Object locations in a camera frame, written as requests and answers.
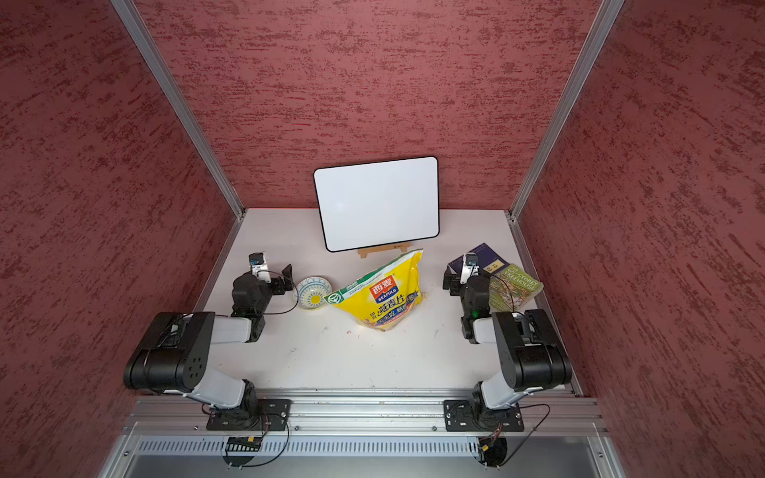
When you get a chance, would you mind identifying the yellow oats bag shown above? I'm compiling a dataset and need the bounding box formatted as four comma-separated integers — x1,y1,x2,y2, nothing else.
324,249,424,332

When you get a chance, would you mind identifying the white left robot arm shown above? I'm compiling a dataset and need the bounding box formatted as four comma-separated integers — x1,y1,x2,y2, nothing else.
123,255,295,434

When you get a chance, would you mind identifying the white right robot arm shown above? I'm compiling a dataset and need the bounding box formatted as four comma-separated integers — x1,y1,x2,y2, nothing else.
442,269,573,432

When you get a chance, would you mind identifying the dark purple book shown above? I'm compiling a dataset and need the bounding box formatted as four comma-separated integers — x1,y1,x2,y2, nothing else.
448,243,510,273

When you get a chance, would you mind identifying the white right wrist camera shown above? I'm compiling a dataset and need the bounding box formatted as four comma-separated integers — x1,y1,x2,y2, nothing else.
460,252,480,284

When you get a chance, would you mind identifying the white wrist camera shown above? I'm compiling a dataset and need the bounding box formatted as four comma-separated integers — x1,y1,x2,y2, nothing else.
248,252,271,283
460,252,480,284

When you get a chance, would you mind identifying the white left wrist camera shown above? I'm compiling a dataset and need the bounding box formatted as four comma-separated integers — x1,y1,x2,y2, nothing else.
248,252,271,283

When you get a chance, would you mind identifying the white board black frame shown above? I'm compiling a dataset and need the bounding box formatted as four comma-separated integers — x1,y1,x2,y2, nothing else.
313,157,440,253

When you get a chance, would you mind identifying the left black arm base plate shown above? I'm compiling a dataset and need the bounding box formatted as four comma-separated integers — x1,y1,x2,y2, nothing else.
206,398,293,433

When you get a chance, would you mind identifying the aluminium mounting rail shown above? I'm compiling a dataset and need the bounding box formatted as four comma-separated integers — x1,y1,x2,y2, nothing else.
121,388,610,437

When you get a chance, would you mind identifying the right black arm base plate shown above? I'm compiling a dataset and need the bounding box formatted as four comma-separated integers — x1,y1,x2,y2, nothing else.
442,400,525,432

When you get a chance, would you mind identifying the right black base cable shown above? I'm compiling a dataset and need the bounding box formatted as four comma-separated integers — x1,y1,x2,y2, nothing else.
476,403,552,468

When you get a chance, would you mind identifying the black base cable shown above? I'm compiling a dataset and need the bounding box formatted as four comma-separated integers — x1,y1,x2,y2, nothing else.
220,411,292,469
476,403,552,468

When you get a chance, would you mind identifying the left black base cable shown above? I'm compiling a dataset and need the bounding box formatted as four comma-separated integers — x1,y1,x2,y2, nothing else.
220,411,292,469

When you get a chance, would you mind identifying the left aluminium corner post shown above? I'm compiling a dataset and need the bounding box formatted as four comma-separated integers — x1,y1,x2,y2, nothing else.
111,0,246,221

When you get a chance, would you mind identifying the aluminium corner post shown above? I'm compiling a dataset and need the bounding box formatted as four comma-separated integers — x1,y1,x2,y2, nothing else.
111,0,246,221
508,0,625,225

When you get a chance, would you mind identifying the right aluminium corner post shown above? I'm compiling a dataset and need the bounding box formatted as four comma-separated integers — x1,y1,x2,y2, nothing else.
508,0,625,225

